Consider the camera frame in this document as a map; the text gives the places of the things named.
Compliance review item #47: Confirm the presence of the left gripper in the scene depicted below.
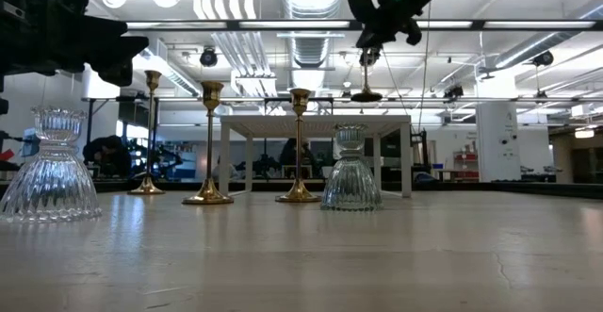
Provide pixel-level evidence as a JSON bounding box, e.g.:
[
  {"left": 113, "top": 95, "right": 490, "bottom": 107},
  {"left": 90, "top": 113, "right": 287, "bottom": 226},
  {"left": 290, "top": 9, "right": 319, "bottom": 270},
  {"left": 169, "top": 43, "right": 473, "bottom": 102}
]
[{"left": 0, "top": 0, "right": 150, "bottom": 87}]

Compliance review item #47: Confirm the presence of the short brass candlestick holder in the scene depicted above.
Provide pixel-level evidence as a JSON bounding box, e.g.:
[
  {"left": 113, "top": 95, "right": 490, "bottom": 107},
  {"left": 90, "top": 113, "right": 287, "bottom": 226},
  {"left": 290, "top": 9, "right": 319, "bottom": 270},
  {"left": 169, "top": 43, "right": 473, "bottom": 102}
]
[
  {"left": 274, "top": 87, "right": 323, "bottom": 205},
  {"left": 181, "top": 80, "right": 236, "bottom": 206}
]

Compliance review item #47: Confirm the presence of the clear ribbed glass candle holder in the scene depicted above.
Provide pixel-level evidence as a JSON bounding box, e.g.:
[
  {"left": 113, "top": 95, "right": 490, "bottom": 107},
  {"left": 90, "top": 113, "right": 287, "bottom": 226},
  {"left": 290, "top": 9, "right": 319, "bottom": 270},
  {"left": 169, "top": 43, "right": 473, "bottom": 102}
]
[{"left": 0, "top": 106, "right": 103, "bottom": 223}]

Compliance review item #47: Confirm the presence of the clear glass cup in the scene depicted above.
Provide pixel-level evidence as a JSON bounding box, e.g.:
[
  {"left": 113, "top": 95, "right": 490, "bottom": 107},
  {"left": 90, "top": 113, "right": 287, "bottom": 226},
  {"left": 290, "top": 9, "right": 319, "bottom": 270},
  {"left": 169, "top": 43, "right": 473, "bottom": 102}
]
[{"left": 319, "top": 122, "right": 384, "bottom": 212}]

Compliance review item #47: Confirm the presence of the black gantry bar with lights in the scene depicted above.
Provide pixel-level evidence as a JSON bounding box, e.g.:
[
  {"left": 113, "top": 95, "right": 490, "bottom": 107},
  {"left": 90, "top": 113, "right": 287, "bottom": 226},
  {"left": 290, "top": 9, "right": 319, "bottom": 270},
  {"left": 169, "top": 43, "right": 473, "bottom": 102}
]
[{"left": 124, "top": 18, "right": 603, "bottom": 33}]

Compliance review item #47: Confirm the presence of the black ceiling spotlight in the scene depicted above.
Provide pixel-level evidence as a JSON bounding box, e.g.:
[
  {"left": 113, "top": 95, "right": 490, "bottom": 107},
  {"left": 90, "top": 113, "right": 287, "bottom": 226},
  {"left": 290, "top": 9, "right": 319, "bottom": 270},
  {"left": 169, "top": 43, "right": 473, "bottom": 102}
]
[
  {"left": 442, "top": 84, "right": 465, "bottom": 101},
  {"left": 531, "top": 50, "right": 556, "bottom": 68},
  {"left": 199, "top": 45, "right": 220, "bottom": 68}
]

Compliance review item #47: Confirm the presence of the person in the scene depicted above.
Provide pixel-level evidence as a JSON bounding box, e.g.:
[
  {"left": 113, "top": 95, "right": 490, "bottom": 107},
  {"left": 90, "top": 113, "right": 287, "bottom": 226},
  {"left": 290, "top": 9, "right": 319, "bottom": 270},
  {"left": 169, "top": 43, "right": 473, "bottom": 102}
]
[
  {"left": 278, "top": 137, "right": 318, "bottom": 179},
  {"left": 82, "top": 135, "right": 133, "bottom": 179}
]

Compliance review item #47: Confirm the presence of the white perforated metal shelf riser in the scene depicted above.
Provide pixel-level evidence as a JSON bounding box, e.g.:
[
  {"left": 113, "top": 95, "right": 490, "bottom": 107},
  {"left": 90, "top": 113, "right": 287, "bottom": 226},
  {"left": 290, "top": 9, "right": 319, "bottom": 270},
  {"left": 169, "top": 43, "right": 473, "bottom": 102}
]
[{"left": 219, "top": 114, "right": 414, "bottom": 199}]

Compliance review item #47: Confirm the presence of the red storage rack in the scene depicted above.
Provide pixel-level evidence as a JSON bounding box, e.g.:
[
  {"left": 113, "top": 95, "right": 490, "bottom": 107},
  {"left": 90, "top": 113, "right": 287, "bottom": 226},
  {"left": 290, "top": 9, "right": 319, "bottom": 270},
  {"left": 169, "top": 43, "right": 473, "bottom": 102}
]
[{"left": 453, "top": 150, "right": 481, "bottom": 181}]

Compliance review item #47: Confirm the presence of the black aluminium table frame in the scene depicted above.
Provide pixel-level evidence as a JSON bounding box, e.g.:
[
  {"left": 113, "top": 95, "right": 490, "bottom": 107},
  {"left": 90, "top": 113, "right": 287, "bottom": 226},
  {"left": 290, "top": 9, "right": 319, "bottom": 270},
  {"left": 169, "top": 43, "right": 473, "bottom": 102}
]
[{"left": 0, "top": 178, "right": 603, "bottom": 201}]

